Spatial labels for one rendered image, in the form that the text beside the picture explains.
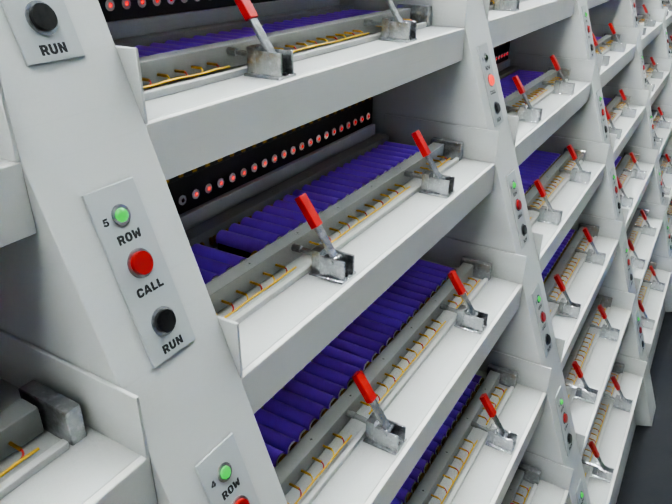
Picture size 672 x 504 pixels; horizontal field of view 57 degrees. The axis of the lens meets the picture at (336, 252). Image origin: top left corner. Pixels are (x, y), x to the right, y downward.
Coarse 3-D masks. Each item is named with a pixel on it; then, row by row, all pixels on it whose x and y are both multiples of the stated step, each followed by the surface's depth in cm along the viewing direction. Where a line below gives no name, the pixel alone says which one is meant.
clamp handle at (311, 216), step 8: (296, 200) 61; (304, 200) 61; (304, 208) 61; (312, 208) 61; (304, 216) 61; (312, 216) 61; (312, 224) 61; (320, 224) 62; (320, 232) 61; (320, 240) 62; (328, 240) 62; (328, 248) 62; (328, 256) 62; (336, 256) 62
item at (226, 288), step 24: (432, 144) 95; (408, 168) 85; (360, 192) 77; (384, 192) 81; (336, 216) 71; (288, 240) 65; (312, 240) 68; (240, 264) 60; (264, 264) 61; (216, 288) 56; (240, 288) 58; (264, 288) 59; (216, 312) 56
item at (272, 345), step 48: (336, 144) 90; (480, 144) 94; (240, 192) 73; (480, 192) 91; (336, 240) 70; (384, 240) 70; (432, 240) 78; (288, 288) 60; (336, 288) 61; (384, 288) 68; (240, 336) 53; (288, 336) 53; (336, 336) 61
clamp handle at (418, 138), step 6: (414, 132) 81; (414, 138) 81; (420, 138) 81; (420, 144) 81; (426, 144) 82; (420, 150) 82; (426, 150) 82; (426, 156) 82; (432, 162) 82; (432, 168) 82; (438, 174) 82
